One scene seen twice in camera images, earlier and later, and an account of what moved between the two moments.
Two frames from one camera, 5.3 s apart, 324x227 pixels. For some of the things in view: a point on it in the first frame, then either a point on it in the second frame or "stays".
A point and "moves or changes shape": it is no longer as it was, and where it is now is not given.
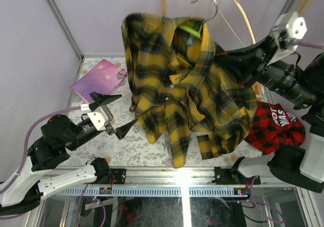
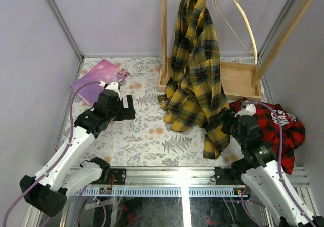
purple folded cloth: x=104 y=78 stays
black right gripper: x=241 y=61 → x=226 y=115
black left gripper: x=109 y=127 → x=124 y=109
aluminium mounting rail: x=175 y=182 stays
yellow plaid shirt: x=180 y=86 moves or changes shape
